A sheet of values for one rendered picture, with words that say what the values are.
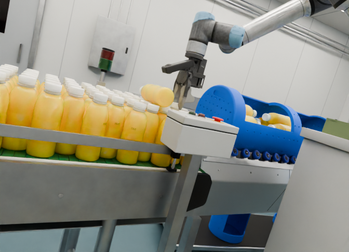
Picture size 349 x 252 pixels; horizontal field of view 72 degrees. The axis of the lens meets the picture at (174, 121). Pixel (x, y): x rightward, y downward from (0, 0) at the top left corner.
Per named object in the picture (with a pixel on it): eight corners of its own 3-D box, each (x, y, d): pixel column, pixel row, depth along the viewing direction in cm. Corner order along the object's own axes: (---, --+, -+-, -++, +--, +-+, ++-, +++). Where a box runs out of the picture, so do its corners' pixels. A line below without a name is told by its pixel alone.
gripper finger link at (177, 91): (184, 109, 97) (192, 88, 94) (171, 107, 94) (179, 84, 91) (180, 107, 99) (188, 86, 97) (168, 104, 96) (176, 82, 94)
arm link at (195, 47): (195, 40, 85) (183, 41, 92) (191, 52, 85) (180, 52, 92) (211, 46, 88) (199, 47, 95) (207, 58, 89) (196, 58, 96)
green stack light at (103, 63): (111, 71, 116) (114, 61, 115) (98, 67, 112) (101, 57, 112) (109, 70, 121) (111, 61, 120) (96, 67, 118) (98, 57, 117)
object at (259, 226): (323, 265, 213) (329, 250, 211) (168, 264, 163) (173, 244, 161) (282, 228, 261) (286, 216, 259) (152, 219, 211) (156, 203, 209)
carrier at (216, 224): (201, 227, 192) (233, 249, 175) (233, 123, 181) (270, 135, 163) (218, 218, 214) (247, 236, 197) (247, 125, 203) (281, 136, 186)
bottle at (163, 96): (168, 82, 79) (144, 78, 94) (153, 97, 78) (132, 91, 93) (179, 97, 83) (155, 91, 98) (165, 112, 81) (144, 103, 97)
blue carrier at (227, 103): (328, 170, 144) (350, 126, 138) (219, 157, 100) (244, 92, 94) (289, 149, 168) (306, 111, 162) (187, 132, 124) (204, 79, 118)
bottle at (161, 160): (147, 165, 79) (162, 111, 77) (150, 159, 86) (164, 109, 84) (168, 171, 79) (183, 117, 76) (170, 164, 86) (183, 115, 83)
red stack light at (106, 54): (114, 61, 115) (116, 53, 114) (101, 57, 112) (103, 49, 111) (111, 61, 120) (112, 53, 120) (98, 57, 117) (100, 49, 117)
